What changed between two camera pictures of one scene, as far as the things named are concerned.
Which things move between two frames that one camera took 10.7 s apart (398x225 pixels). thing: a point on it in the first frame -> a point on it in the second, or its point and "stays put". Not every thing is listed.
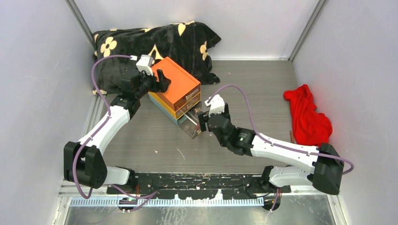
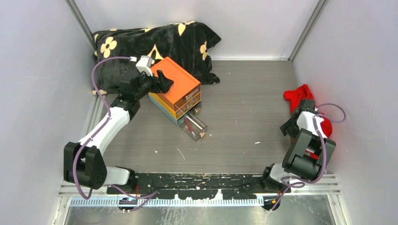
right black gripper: [202, 122] -> [287, 129]
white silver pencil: [190, 119] stays put
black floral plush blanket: [187, 44] stays put
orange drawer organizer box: [182, 94] stays put
